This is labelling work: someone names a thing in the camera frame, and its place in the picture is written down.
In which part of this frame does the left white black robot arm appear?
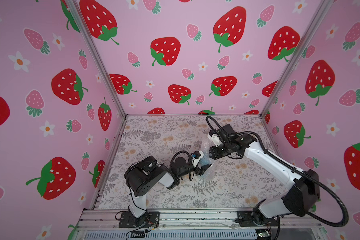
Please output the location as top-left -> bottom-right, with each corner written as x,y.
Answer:
124,151 -> 212,219

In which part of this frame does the clear bubble wrap sheet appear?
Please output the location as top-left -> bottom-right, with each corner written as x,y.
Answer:
195,139 -> 216,182

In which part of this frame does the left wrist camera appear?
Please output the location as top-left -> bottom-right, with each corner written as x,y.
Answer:
191,151 -> 204,168

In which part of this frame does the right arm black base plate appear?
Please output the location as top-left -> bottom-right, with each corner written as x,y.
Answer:
235,211 -> 280,227

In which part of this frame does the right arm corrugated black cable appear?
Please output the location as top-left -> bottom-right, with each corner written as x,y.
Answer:
206,116 -> 349,228

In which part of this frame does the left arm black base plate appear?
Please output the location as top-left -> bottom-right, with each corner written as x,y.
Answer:
119,212 -> 160,229

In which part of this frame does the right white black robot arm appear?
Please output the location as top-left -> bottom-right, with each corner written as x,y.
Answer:
208,133 -> 320,223

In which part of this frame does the aluminium mounting rail frame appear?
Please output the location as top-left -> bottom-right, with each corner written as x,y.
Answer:
69,208 -> 329,240

